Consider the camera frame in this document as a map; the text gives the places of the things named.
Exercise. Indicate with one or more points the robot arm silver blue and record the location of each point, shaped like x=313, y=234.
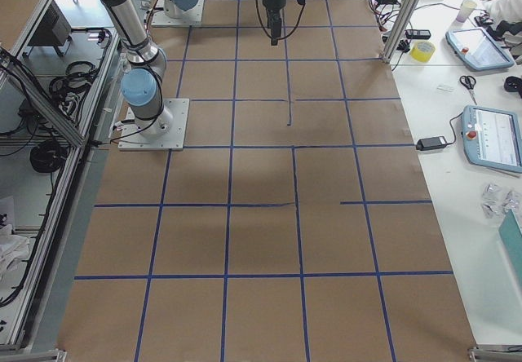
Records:
x=142, y=85
x=183, y=1

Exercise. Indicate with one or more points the person white sleeve forearm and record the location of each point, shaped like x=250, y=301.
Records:
x=503, y=10

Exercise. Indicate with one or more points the black remote control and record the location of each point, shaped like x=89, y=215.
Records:
x=417, y=34

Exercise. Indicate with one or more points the yellow tape roll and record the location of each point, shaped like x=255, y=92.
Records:
x=422, y=51

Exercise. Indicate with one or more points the black power brick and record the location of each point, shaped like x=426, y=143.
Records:
x=431, y=143

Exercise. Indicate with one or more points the white paper cup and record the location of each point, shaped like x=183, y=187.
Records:
x=466, y=9

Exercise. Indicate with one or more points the black scissors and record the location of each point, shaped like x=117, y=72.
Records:
x=469, y=82

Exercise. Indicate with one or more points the upper blue teach pendant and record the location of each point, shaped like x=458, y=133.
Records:
x=477, y=50

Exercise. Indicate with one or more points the blue teach pendant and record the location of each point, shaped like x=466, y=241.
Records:
x=477, y=50
x=491, y=138

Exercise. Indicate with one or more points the black electronics box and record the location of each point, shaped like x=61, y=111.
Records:
x=53, y=30

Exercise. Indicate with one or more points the lower blue teach pendant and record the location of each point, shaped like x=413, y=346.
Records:
x=491, y=138

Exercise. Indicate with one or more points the clear plastic parts bags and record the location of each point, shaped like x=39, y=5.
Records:
x=496, y=201

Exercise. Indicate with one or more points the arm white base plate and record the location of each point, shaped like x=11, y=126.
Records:
x=192, y=18
x=167, y=132

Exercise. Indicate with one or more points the aluminium corner post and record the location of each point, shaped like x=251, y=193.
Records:
x=398, y=29

